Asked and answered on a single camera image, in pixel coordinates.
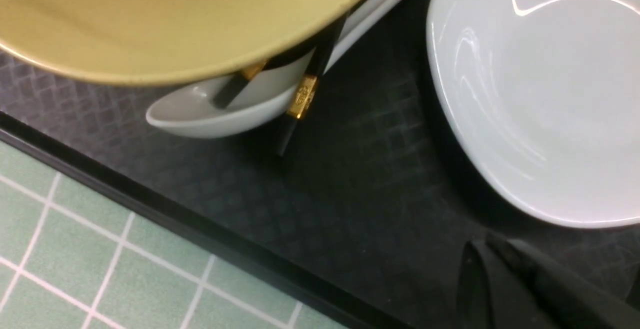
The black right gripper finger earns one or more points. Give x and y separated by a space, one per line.
508 284

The white square dish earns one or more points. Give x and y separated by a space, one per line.
543 97

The black gold-banded chopstick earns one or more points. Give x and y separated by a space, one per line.
238 82
308 85

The white ceramic soup spoon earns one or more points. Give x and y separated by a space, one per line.
188 112

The yellow noodle bowl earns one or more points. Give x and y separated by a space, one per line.
157 42

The black plastic serving tray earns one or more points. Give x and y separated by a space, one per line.
365 216

